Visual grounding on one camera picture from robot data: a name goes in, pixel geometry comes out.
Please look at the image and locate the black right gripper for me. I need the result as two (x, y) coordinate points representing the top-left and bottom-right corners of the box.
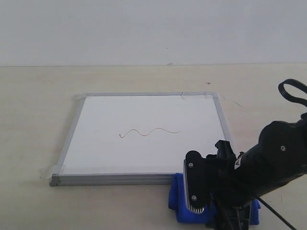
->
(205, 140), (252, 230)

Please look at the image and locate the clear tape back-right corner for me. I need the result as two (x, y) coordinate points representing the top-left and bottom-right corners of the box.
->
(181, 92), (214, 100)

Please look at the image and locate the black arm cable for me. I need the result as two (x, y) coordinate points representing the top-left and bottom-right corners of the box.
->
(278, 79), (307, 108)

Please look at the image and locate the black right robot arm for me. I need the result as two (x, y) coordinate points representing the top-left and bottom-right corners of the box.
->
(204, 114), (307, 230)

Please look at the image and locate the blue microfibre cloth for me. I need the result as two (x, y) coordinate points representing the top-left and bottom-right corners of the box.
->
(167, 172), (261, 226)

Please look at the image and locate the clear tape front-left corner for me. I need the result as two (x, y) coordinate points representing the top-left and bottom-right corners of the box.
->
(39, 165), (65, 180)

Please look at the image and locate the clear tape back-left corner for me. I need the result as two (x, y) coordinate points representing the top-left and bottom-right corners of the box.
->
(72, 93), (92, 101)

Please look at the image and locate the white board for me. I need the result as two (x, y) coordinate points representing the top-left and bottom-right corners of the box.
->
(49, 92), (231, 186)

